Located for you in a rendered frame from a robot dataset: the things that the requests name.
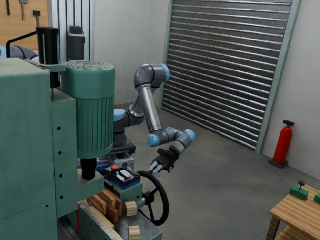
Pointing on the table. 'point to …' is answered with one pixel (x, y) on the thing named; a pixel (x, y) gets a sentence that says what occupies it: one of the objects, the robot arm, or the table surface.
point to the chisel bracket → (89, 186)
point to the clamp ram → (108, 185)
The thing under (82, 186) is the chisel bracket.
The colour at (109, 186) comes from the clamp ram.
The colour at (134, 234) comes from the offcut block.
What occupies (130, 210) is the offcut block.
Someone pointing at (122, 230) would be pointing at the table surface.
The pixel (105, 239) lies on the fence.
